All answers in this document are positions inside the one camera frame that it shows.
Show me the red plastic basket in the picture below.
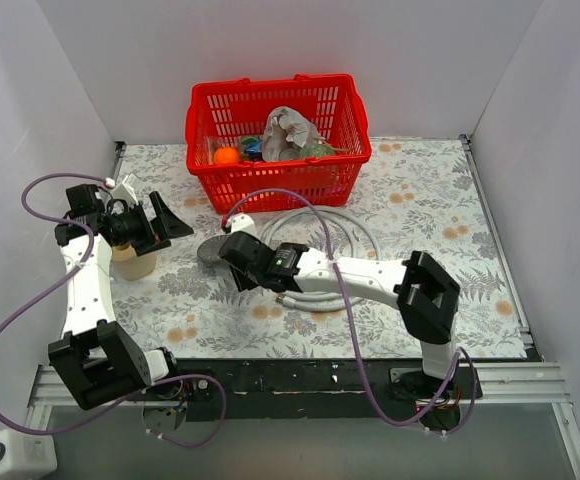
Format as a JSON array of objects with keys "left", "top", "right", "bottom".
[{"left": 185, "top": 73, "right": 371, "bottom": 214}]

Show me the green glass item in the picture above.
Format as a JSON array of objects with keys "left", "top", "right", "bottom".
[{"left": 298, "top": 142, "right": 351, "bottom": 160}]

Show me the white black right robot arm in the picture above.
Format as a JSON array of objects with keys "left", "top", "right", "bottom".
[{"left": 218, "top": 201, "right": 465, "bottom": 400}]

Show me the floral patterned mat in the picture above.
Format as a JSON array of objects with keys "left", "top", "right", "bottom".
[{"left": 111, "top": 138, "right": 526, "bottom": 359}]

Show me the white shower hose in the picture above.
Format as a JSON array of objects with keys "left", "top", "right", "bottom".
[{"left": 256, "top": 205, "right": 384, "bottom": 312}]

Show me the orange ball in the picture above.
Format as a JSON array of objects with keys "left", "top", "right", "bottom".
[{"left": 213, "top": 146, "right": 241, "bottom": 165}]

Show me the aluminium frame rail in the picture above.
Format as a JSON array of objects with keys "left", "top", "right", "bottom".
[{"left": 28, "top": 362, "right": 572, "bottom": 408}]

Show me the white box with knob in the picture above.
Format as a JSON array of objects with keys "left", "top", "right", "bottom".
[{"left": 0, "top": 429, "right": 58, "bottom": 480}]

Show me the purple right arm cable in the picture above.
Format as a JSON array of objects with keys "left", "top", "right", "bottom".
[{"left": 222, "top": 188, "right": 479, "bottom": 434}]

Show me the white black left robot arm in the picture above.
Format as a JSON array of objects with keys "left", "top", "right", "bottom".
[{"left": 48, "top": 184, "right": 193, "bottom": 410}]

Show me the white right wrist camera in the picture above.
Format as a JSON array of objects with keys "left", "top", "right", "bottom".
[{"left": 222, "top": 213, "right": 257, "bottom": 237}]

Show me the grey shower head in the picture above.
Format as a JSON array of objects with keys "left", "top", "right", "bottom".
[{"left": 196, "top": 235, "right": 229, "bottom": 264}]

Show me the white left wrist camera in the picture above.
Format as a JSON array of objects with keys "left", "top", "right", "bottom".
[{"left": 104, "top": 174, "right": 138, "bottom": 207}]

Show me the colourful small toy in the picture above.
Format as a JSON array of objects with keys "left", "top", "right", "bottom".
[{"left": 239, "top": 135, "right": 263, "bottom": 162}]

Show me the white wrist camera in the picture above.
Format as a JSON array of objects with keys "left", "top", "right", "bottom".
[
  {"left": 104, "top": 174, "right": 138, "bottom": 207},
  {"left": 222, "top": 213, "right": 257, "bottom": 237}
]

